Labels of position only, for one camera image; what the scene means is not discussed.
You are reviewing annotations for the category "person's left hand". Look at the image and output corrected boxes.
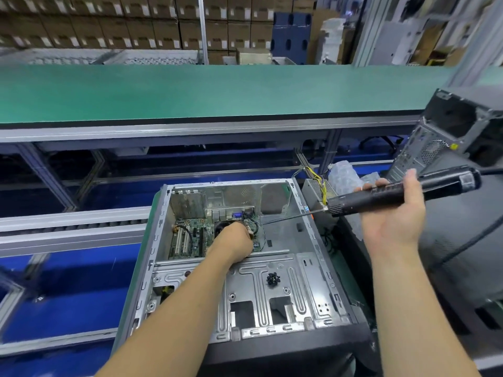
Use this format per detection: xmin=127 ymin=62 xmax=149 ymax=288
xmin=207 ymin=220 xmax=256 ymax=271

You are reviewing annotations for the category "person's right hand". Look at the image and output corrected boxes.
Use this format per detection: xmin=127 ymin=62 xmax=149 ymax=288
xmin=354 ymin=169 xmax=427 ymax=264

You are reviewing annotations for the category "green motherboard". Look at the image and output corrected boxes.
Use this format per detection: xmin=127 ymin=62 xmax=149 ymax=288
xmin=165 ymin=208 xmax=262 ymax=261

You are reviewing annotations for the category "black electric screwdriver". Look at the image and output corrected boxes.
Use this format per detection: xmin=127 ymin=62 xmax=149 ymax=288
xmin=259 ymin=165 xmax=484 ymax=228

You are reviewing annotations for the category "black and silver computer case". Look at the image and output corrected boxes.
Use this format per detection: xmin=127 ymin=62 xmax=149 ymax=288
xmin=110 ymin=178 xmax=375 ymax=368

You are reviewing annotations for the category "grey power supply unit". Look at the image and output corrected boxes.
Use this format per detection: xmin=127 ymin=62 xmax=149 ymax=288
xmin=299 ymin=164 xmax=332 ymax=210

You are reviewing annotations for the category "person's left forearm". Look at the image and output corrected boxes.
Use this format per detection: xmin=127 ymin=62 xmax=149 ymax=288
xmin=94 ymin=255 xmax=245 ymax=377

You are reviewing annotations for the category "dark grey case side panel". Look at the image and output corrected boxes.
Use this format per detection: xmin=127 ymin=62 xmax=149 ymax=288
xmin=393 ymin=164 xmax=503 ymax=327

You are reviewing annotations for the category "grey computer tower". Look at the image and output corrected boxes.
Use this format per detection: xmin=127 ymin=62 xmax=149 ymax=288
xmin=385 ymin=88 xmax=503 ymax=185

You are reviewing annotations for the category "white bubble wrap bag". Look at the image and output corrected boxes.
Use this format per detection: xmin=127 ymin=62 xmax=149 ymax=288
xmin=327 ymin=159 xmax=383 ymax=198

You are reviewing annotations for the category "green conveyor belt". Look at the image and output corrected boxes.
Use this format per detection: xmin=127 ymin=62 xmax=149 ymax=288
xmin=0 ymin=63 xmax=503 ymax=129

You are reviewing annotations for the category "stack of cardboard boxes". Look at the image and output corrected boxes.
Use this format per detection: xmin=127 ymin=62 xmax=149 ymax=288
xmin=0 ymin=0 xmax=300 ymax=66

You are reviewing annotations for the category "aluminium roller conveyor rail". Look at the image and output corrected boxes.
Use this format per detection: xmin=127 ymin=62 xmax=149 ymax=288
xmin=0 ymin=206 xmax=152 ymax=259

